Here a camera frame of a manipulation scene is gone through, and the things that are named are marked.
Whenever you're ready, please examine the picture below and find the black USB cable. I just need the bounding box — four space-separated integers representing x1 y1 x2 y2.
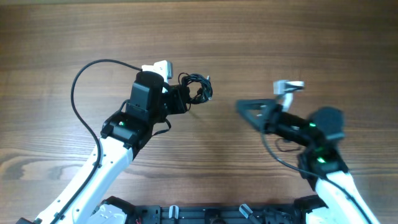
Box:
178 72 214 105

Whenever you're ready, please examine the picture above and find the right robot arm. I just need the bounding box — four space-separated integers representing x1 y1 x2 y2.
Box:
236 98 378 223

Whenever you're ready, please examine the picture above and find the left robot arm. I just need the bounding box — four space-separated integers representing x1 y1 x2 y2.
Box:
34 71 190 223

